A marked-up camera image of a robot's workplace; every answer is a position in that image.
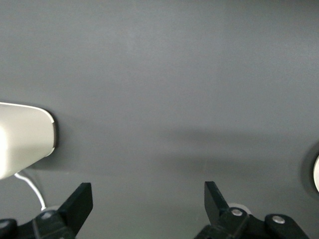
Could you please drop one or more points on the round cream plate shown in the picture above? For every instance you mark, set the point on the round cream plate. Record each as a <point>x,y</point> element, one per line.
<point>317,174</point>

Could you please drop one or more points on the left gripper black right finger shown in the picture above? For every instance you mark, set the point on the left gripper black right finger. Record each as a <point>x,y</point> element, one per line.
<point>216,211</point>

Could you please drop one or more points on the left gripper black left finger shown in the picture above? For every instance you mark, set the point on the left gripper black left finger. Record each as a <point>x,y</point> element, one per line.
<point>72,211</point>

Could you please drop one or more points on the white glossy appliance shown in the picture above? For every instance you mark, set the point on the white glossy appliance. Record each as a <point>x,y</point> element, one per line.
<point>22,139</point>

